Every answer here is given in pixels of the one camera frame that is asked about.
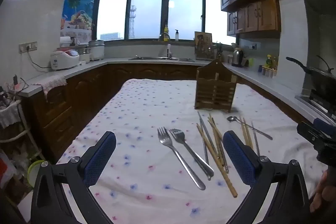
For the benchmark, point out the steel faucet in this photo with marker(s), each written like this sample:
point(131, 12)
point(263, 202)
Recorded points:
point(169, 50)

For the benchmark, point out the black wok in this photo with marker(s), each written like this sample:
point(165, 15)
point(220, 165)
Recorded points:
point(323, 82)

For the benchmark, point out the steel electric kettle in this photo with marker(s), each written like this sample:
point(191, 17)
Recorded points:
point(237, 57)

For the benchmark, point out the fruit and palm wall poster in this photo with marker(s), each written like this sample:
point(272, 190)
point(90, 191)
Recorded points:
point(78, 3)

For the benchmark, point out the steel kitchen sink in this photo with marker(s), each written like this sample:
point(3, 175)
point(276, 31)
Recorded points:
point(157, 58)

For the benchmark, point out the green lidded container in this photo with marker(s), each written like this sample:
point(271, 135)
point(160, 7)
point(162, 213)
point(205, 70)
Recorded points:
point(34, 170)

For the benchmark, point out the small wall socket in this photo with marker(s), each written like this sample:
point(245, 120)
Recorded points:
point(252, 46)

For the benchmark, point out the clear pump bottle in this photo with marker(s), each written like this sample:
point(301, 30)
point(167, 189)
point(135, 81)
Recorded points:
point(177, 36)

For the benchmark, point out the wooden utensil holder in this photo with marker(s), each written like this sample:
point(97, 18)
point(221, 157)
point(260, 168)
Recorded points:
point(215, 94)

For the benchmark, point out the white lace cloth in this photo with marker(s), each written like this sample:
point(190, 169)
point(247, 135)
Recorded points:
point(53, 82)

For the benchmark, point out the large steel fork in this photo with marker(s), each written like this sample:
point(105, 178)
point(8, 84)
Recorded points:
point(181, 162)

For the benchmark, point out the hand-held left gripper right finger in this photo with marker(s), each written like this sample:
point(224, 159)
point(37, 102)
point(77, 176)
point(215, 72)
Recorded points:
point(239, 158)

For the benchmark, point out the wooden base cabinets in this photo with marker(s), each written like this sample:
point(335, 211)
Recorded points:
point(78, 98)

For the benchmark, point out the green cup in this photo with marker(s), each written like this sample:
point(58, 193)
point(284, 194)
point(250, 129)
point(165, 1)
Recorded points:
point(251, 62)

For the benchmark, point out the paper towel roll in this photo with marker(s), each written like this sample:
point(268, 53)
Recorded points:
point(65, 42)

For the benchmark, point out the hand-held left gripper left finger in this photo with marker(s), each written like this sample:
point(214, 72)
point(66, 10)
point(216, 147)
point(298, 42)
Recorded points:
point(101, 155)

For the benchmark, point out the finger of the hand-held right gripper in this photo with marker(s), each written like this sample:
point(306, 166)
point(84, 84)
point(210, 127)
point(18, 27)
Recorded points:
point(311, 133)
point(324, 123)

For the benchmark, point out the wooden cutting board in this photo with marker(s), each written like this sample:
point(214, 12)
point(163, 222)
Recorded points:
point(202, 40)

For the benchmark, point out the gas stove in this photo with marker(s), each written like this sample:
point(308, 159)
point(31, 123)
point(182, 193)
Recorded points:
point(315, 104)

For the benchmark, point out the dish rack with utensils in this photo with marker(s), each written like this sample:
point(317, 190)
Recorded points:
point(210, 53)

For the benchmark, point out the row of spice jars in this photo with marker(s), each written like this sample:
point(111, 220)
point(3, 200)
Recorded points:
point(267, 72)

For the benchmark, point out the kitchen window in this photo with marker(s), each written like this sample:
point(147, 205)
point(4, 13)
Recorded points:
point(147, 14)

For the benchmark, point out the floral white tablecloth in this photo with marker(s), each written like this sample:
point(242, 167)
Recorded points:
point(147, 113)

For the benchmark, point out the wooden chopstick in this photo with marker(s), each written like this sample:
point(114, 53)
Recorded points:
point(229, 186)
point(215, 129)
point(244, 132)
point(248, 132)
point(214, 132)

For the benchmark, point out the yellow dish soap bottle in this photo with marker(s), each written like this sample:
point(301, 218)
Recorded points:
point(166, 31)

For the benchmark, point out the white storage rack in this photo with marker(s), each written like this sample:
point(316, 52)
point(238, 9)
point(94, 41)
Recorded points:
point(25, 132)

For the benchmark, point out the white and red rice cooker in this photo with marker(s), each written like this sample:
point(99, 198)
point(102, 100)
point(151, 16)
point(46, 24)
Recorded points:
point(64, 60)

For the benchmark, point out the small steel fork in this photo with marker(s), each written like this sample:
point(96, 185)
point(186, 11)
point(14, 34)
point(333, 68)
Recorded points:
point(197, 158)

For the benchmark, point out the cooking oil bottles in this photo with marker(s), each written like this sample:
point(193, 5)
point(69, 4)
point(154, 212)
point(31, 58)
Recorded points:
point(270, 61)

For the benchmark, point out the wall socket strip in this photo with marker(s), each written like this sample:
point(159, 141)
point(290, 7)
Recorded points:
point(27, 47)

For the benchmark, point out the steel rice cooker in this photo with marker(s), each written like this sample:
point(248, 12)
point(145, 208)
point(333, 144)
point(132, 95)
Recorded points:
point(96, 50)

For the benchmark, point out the steel spoon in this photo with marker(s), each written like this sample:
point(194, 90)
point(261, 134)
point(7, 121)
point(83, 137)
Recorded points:
point(232, 119)

